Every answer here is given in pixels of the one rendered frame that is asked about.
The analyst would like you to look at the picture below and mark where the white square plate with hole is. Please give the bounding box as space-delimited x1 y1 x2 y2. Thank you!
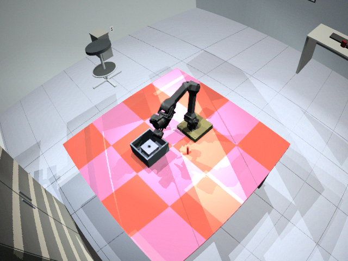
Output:
141 139 159 157

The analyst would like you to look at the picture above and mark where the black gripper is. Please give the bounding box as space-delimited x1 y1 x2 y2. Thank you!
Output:
152 123 169 139

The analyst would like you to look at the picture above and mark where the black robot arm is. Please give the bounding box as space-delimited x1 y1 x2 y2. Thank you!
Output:
149 81 201 132

